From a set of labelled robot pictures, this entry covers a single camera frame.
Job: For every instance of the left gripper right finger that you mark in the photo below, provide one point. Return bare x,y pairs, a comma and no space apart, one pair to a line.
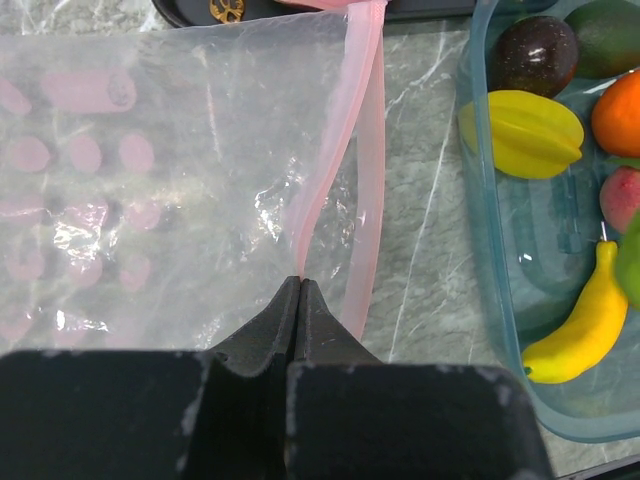
320,337

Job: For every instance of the green lime fruit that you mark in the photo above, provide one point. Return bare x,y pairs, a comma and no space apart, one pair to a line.
627,264

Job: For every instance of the pink peach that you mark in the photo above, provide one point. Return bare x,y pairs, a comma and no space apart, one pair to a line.
619,197

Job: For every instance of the gold fork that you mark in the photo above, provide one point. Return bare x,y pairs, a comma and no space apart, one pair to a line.
227,11

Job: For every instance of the yellow banana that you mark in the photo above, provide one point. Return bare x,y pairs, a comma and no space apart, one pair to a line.
590,331

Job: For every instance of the pink dotted plate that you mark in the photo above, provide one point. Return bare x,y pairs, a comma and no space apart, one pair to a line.
317,4

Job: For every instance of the blue transparent plastic tray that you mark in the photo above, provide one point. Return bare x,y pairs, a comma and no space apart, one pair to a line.
534,246

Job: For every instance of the green avocado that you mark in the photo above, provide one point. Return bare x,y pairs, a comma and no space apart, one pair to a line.
607,33

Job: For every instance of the orange fruit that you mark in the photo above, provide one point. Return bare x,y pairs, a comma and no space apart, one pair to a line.
615,117

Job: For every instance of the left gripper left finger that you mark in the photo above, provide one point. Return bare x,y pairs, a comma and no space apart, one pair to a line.
267,337

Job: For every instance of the clear zip top bag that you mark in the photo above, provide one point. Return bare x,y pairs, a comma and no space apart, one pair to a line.
157,188

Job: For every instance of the dark purple passion fruit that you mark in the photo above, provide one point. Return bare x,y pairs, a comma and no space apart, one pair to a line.
538,54

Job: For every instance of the black serving tray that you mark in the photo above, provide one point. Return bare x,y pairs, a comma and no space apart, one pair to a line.
187,13

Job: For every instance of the yellow starfruit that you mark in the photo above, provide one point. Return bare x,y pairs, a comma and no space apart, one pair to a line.
529,136

